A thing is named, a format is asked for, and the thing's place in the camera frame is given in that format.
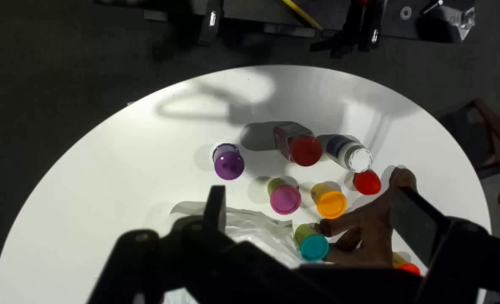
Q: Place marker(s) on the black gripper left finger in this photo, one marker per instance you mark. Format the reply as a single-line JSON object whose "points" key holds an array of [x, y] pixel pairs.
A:
{"points": [[215, 205]]}

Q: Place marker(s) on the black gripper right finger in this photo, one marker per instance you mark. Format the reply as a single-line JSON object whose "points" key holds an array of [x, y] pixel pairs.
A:
{"points": [[430, 225]]}

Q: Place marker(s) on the purple lid dough tub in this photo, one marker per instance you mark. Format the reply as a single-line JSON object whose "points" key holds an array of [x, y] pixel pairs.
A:
{"points": [[229, 165]]}

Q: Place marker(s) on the yellow-orange lid dough tub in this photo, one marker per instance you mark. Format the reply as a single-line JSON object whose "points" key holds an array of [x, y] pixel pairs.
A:
{"points": [[330, 203]]}

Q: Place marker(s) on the red lid spice jar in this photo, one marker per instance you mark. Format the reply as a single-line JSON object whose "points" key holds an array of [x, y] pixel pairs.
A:
{"points": [[303, 149]]}

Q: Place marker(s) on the teal lid dough tub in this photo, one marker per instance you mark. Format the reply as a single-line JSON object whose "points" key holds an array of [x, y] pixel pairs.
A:
{"points": [[313, 246]]}

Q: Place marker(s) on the white lid supplement bottle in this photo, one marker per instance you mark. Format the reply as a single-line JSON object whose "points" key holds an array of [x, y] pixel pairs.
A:
{"points": [[344, 149]]}

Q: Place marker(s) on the red-orange lid dough tub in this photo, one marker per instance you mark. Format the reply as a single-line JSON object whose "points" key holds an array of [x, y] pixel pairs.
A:
{"points": [[410, 268]]}

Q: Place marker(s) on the brown plush moose toy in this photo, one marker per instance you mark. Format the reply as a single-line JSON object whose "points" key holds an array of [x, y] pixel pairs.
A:
{"points": [[369, 230]]}

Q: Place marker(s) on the wooden chair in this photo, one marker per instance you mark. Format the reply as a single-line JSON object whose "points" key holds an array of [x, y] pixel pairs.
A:
{"points": [[487, 146]]}

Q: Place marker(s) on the yellow pencil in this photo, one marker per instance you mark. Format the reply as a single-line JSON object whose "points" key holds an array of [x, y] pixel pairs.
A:
{"points": [[302, 14]]}

